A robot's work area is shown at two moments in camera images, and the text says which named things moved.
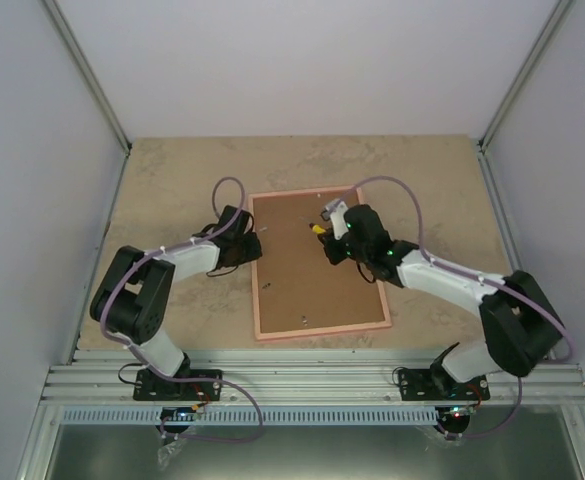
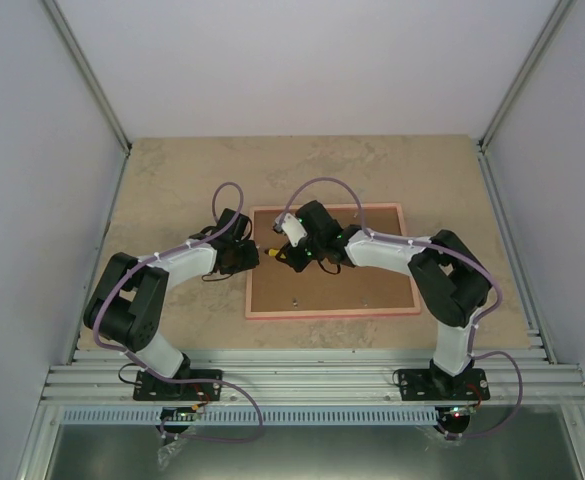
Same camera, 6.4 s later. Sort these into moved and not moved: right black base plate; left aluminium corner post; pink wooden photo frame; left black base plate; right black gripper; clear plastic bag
Moved: pink wooden photo frame; right black gripper
Not moved: left aluminium corner post; clear plastic bag; right black base plate; left black base plate
